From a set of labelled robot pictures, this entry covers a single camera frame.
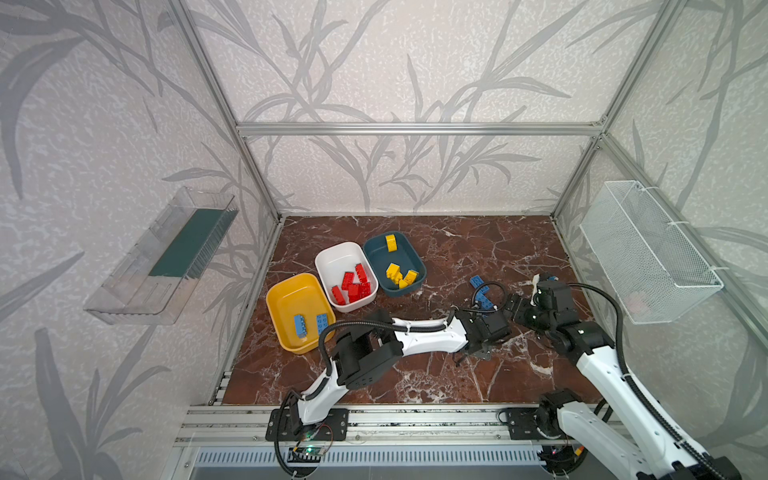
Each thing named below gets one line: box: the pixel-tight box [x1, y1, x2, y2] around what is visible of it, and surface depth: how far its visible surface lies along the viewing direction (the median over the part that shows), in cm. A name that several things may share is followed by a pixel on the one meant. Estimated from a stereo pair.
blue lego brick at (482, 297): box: [476, 286, 494, 310], surface depth 98 cm
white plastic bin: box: [315, 242, 379, 313], surface depth 104 cm
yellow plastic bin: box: [266, 273, 336, 355], surface depth 97 cm
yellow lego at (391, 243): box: [386, 234, 398, 252], surface depth 110 cm
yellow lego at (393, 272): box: [386, 262, 403, 285], surface depth 100 cm
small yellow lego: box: [399, 270, 419, 289], surface depth 101 cm
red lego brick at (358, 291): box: [348, 282, 372, 303], surface depth 97 cm
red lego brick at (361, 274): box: [355, 263, 369, 285], surface depth 103 cm
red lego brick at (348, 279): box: [341, 271, 355, 291], surface depth 103 cm
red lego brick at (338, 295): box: [332, 285, 346, 305], surface depth 98 cm
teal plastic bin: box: [363, 232, 427, 296], surface depth 107 cm
